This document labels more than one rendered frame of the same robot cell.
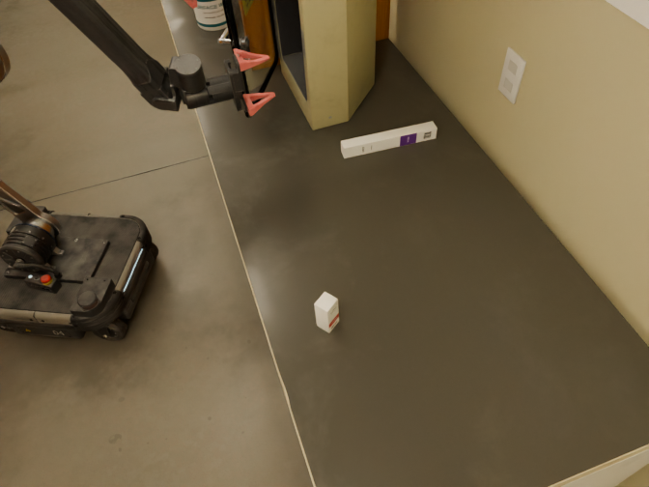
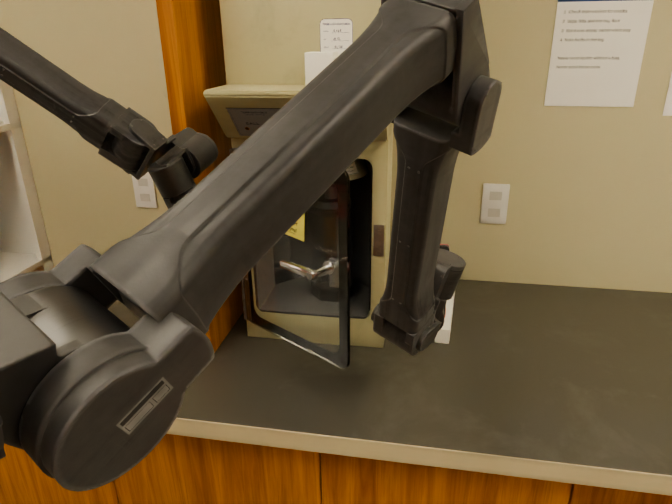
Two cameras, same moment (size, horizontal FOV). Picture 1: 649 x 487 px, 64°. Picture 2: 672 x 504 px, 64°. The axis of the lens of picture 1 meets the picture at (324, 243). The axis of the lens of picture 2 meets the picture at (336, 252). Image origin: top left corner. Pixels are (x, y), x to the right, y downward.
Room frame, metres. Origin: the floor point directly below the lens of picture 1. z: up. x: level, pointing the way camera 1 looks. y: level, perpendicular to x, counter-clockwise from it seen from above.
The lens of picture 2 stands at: (0.82, 0.98, 1.60)
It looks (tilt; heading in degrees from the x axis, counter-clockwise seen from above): 22 degrees down; 296
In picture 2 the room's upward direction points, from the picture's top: 1 degrees counter-clockwise
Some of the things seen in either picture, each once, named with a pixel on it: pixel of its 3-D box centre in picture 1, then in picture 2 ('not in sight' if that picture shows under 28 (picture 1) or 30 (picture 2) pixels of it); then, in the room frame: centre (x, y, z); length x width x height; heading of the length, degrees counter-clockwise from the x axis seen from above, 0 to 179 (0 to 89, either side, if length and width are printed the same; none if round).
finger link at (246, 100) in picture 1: (255, 94); not in sight; (1.06, 0.14, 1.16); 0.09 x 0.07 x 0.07; 106
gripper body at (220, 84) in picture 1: (222, 88); not in sight; (1.04, 0.20, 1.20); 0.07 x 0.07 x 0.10; 16
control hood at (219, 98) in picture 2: not in sight; (299, 115); (1.33, 0.11, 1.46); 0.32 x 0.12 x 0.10; 16
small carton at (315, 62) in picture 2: not in sight; (321, 70); (1.29, 0.09, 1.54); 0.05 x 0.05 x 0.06; 16
